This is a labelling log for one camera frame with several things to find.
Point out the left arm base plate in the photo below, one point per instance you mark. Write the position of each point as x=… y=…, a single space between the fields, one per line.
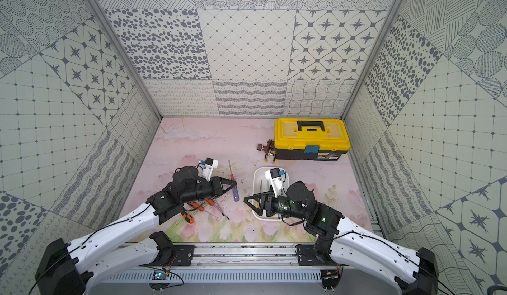
x=178 y=255

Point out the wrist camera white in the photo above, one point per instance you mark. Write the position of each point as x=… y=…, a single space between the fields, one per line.
x=208 y=165
x=276 y=179

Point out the aluminium rail frame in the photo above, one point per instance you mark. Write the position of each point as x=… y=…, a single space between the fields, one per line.
x=247 y=255

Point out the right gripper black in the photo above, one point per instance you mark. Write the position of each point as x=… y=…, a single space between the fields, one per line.
x=269 y=206

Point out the right circuit board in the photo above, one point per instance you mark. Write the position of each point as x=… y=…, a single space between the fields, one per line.
x=330 y=279

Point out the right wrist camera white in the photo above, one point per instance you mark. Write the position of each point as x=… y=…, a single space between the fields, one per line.
x=276 y=179

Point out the white plastic storage box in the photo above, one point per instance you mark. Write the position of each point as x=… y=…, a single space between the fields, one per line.
x=260 y=175

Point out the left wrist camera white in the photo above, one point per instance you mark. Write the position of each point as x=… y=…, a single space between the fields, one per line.
x=208 y=165

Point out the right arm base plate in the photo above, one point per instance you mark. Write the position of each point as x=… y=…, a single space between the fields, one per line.
x=313 y=257

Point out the green black handle screwdriver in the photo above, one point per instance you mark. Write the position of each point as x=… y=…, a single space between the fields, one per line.
x=217 y=206

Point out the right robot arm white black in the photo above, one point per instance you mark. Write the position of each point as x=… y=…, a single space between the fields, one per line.
x=341 y=241

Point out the left circuit board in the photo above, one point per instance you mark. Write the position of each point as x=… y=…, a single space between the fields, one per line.
x=159 y=281

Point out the large orange black screwdriver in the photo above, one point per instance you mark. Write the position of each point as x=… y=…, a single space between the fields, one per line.
x=210 y=202

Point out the white slotted cable duct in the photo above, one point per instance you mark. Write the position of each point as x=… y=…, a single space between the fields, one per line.
x=223 y=276

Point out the yellow black toolbox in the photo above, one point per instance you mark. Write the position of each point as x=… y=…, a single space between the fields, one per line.
x=310 y=139

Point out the circuit board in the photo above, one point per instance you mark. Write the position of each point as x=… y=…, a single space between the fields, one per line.
x=159 y=281
x=330 y=279

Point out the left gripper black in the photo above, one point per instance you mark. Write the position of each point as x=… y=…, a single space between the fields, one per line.
x=216 y=187

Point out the yellow handled pliers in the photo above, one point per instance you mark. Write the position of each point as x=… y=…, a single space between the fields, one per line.
x=269 y=150

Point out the small orange black screwdriver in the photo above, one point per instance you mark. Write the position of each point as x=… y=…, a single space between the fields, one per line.
x=188 y=218

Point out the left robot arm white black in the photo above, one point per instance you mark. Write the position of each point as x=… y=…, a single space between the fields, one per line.
x=57 y=272

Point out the medium orange black screwdriver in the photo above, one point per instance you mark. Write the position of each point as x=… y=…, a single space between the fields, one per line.
x=194 y=206

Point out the blue transparent handle screwdriver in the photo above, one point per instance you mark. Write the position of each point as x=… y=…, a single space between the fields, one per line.
x=234 y=189

